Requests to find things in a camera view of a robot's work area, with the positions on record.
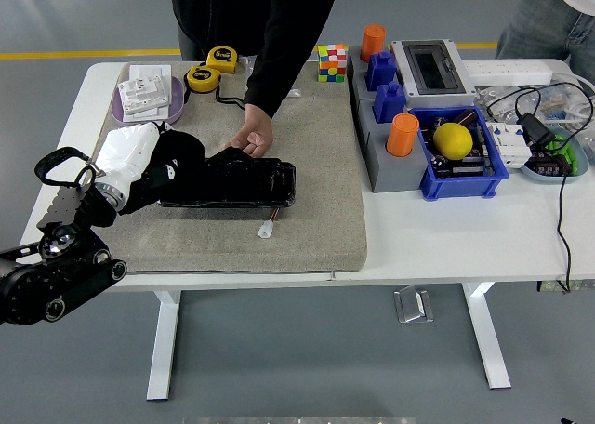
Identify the white power strip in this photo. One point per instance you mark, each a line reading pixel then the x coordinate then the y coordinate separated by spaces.
pixel 506 70

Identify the metal floor box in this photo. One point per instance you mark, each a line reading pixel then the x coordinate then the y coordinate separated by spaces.
pixel 411 305

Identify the purple plastic tray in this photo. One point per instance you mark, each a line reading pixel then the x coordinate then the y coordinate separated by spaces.
pixel 176 108

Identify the person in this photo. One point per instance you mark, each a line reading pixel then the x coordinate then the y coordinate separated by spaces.
pixel 241 15
pixel 539 24

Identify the blue plastic bin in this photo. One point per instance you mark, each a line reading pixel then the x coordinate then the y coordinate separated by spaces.
pixel 465 186

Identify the glossy black panel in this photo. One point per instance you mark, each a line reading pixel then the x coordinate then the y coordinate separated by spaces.
pixel 246 184

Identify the small clear plastic bag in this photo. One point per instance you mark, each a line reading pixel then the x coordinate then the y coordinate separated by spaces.
pixel 294 92

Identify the blue stepped block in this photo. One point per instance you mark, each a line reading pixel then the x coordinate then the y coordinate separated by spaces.
pixel 389 105
pixel 381 73

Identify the black power adapter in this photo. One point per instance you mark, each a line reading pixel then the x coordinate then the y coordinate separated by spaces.
pixel 534 128

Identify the person's left hand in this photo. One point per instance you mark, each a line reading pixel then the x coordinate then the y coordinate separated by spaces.
pixel 258 128

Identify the green plastic part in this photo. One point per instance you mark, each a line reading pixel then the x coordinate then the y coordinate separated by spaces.
pixel 569 156

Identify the grey block holder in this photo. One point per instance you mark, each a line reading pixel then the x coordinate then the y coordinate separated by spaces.
pixel 357 80
pixel 395 175

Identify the white switch module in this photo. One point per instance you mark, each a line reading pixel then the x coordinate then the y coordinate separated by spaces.
pixel 144 94

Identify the colourful puzzle cube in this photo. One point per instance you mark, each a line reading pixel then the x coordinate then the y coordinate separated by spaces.
pixel 332 63

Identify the dark terminal block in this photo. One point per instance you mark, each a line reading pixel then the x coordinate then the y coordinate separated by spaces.
pixel 548 166

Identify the metal under-table bracket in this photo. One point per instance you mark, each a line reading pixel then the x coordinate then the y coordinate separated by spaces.
pixel 551 285

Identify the clear bag of small parts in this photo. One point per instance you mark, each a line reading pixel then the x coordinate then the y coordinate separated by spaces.
pixel 558 105

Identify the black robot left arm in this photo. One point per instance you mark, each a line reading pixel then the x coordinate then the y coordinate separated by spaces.
pixel 42 284

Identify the light blue dish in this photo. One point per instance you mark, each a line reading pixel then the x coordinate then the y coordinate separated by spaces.
pixel 534 173

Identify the black rag with red tag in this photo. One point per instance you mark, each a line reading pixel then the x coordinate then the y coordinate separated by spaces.
pixel 183 147

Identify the dark circuit board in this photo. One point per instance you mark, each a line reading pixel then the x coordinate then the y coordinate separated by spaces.
pixel 465 167

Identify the clear bag of white rings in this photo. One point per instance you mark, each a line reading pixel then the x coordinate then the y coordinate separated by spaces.
pixel 488 96

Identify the grey electrical box clear lid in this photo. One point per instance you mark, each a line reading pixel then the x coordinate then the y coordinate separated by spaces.
pixel 437 96

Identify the brown cylindrical capacitor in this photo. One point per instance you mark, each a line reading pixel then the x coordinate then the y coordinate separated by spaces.
pixel 465 117

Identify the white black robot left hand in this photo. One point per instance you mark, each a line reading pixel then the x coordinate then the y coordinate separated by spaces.
pixel 125 152

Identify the orange cylinder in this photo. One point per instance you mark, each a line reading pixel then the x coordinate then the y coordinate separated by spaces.
pixel 402 136
pixel 373 43

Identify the white table leg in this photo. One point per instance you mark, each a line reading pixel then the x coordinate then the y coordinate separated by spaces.
pixel 162 340
pixel 488 340

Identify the white flat wall plate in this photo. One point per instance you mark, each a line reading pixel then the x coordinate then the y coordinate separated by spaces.
pixel 149 70
pixel 155 113

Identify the yellow tape measure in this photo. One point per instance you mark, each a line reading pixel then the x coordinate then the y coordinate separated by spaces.
pixel 222 57
pixel 203 77

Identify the yellow lemon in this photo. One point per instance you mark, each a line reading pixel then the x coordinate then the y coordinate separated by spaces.
pixel 453 140

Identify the grey-brown mat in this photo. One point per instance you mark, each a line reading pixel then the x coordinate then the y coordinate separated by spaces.
pixel 302 187

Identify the white circuit breaker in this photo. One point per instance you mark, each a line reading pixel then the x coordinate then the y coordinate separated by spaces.
pixel 509 145

